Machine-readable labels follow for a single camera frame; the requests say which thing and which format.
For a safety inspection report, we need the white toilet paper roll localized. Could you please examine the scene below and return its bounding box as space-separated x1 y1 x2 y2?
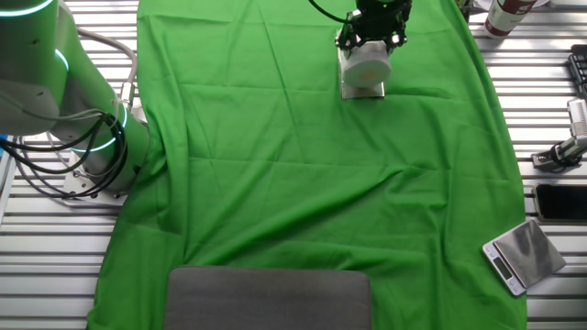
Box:
341 39 393 89

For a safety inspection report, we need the thick grey base cable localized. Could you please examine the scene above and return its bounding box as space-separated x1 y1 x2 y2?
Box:
75 27 138 111

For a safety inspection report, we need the silver digital kitchen scale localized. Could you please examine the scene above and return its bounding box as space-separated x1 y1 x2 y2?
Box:
481 218 568 298

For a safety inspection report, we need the silver ribbed camera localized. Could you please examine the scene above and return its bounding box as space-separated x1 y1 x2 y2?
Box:
567 98 587 138

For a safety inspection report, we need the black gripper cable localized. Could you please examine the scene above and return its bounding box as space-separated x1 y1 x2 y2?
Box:
306 0 349 24

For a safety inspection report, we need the green cloth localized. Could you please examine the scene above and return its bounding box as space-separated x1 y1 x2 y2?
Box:
86 0 528 330

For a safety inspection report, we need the small metal mounting bracket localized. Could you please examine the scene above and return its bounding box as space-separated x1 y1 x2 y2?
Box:
531 152 554 174

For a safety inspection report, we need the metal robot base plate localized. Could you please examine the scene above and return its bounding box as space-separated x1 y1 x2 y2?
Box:
61 150 132 207

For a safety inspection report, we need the gray clamp tool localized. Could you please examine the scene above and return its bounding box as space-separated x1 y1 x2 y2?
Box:
551 136 587 167

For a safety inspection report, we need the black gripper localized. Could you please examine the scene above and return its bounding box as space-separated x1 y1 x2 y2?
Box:
335 0 413 58

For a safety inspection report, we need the black smartphone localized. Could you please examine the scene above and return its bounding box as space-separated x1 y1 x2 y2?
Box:
531 182 587 225

